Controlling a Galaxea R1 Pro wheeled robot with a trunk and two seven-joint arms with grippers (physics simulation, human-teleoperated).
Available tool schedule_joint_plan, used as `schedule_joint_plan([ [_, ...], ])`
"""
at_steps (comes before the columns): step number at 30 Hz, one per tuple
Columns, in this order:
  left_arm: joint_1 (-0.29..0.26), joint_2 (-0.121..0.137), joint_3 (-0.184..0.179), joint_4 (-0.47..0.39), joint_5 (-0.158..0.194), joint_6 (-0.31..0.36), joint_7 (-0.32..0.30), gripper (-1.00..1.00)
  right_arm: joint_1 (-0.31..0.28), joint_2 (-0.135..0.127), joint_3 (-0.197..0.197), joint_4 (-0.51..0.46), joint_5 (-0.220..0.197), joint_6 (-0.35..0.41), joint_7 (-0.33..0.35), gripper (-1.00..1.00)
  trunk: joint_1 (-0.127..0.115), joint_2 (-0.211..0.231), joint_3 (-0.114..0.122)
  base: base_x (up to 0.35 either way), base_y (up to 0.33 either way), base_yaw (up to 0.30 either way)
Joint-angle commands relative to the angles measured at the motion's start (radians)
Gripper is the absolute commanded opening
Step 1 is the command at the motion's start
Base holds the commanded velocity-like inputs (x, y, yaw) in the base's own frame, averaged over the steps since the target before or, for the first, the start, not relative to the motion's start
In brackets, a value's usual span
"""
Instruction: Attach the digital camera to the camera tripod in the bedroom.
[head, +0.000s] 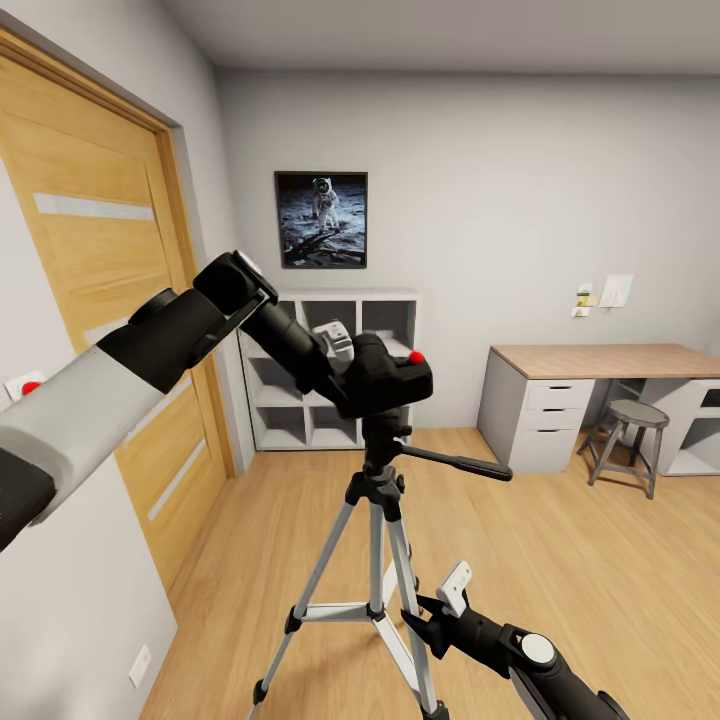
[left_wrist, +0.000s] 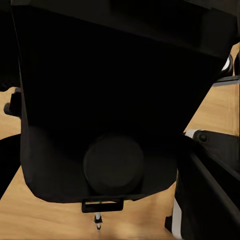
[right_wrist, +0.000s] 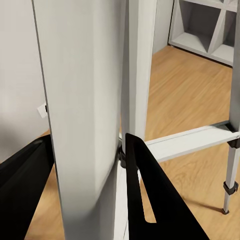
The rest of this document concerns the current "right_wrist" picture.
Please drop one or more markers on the bookcase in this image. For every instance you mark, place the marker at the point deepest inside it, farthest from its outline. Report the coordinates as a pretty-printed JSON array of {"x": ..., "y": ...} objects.
[{"x": 215, "y": 47}]

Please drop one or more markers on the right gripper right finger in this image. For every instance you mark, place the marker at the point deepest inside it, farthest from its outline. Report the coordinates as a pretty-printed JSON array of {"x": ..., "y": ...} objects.
[{"x": 174, "y": 220}]

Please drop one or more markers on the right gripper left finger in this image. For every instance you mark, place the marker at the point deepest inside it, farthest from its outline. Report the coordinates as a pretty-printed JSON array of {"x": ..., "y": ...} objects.
[{"x": 23, "y": 177}]

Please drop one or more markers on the wall socket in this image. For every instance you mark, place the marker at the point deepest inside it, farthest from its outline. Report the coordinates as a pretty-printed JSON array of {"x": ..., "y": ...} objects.
[{"x": 42, "y": 111}]

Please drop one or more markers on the camera tripod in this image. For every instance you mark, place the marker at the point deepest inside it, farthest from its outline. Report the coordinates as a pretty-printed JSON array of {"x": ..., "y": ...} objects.
[{"x": 95, "y": 58}]

